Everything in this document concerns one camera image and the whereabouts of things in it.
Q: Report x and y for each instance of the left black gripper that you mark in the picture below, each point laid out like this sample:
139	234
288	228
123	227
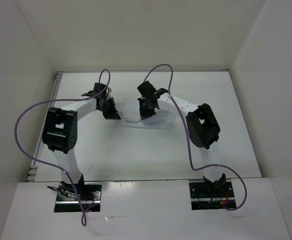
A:
113	114

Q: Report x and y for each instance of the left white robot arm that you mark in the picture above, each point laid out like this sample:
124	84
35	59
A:
61	128

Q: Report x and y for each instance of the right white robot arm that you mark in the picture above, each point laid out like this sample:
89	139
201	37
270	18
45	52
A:
201	129

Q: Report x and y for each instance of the white skirt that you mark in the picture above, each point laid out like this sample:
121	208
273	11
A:
128	110

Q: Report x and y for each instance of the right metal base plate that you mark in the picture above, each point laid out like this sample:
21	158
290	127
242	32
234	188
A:
201	199

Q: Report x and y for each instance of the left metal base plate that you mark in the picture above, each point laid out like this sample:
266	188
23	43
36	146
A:
90	198

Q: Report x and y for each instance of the metal base plate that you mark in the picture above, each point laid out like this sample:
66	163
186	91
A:
90	198
201	199

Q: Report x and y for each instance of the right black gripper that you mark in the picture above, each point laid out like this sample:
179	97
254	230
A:
144	114

